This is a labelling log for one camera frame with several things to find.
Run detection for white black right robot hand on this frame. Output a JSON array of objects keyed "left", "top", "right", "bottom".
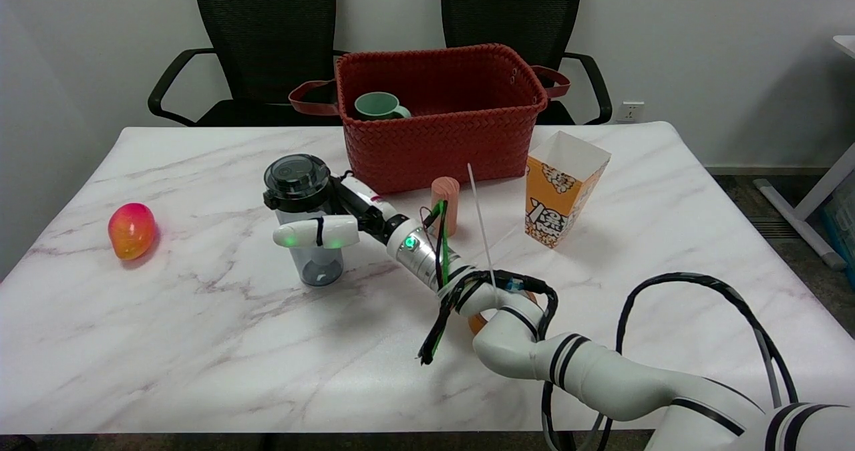
[{"left": 273, "top": 174, "right": 409, "bottom": 250}]

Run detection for black lidded grey water bottle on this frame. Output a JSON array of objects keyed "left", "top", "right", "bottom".
[{"left": 263, "top": 154, "right": 349, "bottom": 287}]

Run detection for pink wooden cylinder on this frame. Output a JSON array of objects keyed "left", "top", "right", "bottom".
[{"left": 427, "top": 176, "right": 461, "bottom": 239}]

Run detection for red woven basket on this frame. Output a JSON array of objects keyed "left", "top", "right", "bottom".
[{"left": 289, "top": 43, "right": 572, "bottom": 198}]

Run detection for green mug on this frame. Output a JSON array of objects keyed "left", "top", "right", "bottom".
[{"left": 353, "top": 92, "right": 412, "bottom": 121}]

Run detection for white zip ties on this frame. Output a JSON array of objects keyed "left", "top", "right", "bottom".
[{"left": 466, "top": 163, "right": 500, "bottom": 293}]

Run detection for orange tape roll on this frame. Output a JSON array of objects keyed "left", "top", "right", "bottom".
[{"left": 467, "top": 289, "right": 539, "bottom": 335}]

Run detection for orange popcorn box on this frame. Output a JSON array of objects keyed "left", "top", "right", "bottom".
[{"left": 524, "top": 130, "right": 612, "bottom": 249}]

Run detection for black mesh office chair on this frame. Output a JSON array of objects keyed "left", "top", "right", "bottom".
[
  {"left": 441, "top": 0, "right": 613, "bottom": 126},
  {"left": 148, "top": 0, "right": 348, "bottom": 128}
]

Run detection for red yellow toy mango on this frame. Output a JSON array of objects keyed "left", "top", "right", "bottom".
[{"left": 108, "top": 202, "right": 157, "bottom": 261}]

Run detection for white side desk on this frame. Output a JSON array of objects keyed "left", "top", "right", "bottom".
[{"left": 753, "top": 35, "right": 855, "bottom": 270}]

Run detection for green cable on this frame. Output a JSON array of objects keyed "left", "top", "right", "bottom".
[{"left": 427, "top": 200, "right": 450, "bottom": 359}]

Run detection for black wrist cable bundle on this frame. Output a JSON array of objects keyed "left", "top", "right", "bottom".
[{"left": 417, "top": 269, "right": 559, "bottom": 366}]

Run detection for black looping arm cable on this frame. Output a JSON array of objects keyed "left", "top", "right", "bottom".
[{"left": 541, "top": 272, "right": 800, "bottom": 451}]

